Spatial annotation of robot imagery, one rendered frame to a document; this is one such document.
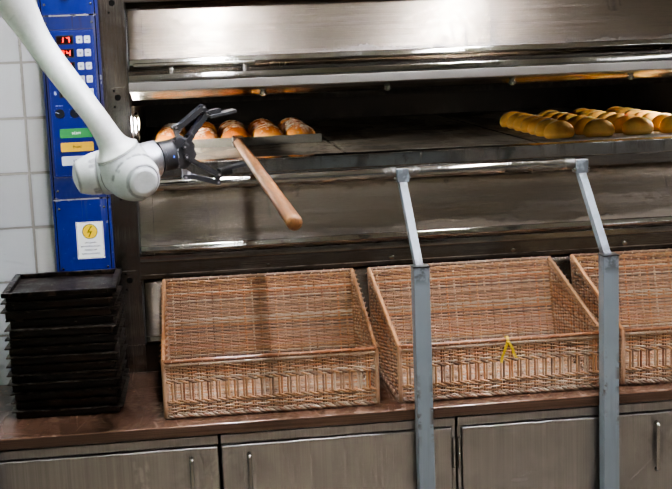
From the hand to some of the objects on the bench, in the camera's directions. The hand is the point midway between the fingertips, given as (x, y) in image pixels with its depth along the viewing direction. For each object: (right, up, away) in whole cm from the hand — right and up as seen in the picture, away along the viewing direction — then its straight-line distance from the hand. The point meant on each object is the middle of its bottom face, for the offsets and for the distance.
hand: (235, 138), depth 311 cm
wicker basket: (+65, -62, +36) cm, 97 cm away
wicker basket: (+6, -66, +30) cm, 72 cm away
